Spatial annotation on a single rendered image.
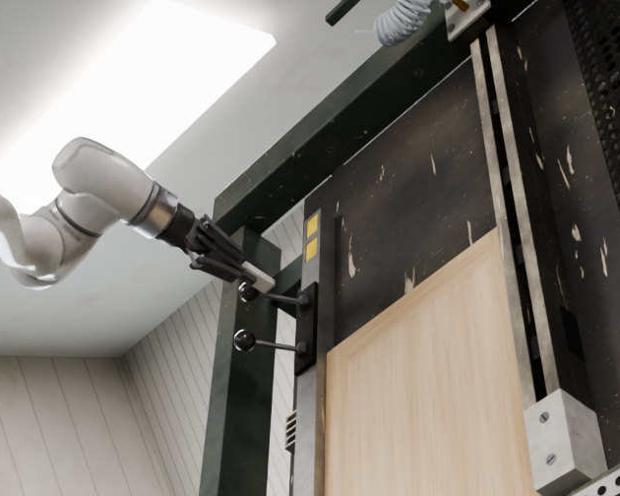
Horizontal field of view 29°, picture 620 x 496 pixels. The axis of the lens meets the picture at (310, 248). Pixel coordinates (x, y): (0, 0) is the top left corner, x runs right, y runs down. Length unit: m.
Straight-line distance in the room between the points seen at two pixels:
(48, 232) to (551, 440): 0.93
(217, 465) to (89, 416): 4.27
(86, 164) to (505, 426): 0.80
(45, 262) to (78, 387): 4.46
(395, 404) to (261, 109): 3.27
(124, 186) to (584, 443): 0.89
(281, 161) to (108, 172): 0.60
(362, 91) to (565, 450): 1.11
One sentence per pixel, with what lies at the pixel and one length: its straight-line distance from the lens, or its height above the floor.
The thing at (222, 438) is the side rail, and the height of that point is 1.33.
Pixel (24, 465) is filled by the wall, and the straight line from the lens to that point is 5.98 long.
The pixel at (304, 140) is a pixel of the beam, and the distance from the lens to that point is 2.44.
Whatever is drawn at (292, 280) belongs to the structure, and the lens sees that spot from 2.44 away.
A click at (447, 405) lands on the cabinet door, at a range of 1.75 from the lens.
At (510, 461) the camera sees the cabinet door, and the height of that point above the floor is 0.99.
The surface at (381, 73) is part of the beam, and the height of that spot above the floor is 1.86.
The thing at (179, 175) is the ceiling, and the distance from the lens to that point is 5.22.
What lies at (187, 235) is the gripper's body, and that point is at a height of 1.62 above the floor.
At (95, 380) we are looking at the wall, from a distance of 6.54.
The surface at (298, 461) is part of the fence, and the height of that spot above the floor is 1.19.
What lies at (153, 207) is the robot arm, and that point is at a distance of 2.00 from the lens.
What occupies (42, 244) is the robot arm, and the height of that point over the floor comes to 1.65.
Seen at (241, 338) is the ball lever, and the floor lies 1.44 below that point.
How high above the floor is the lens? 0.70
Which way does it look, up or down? 24 degrees up
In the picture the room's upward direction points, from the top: 25 degrees counter-clockwise
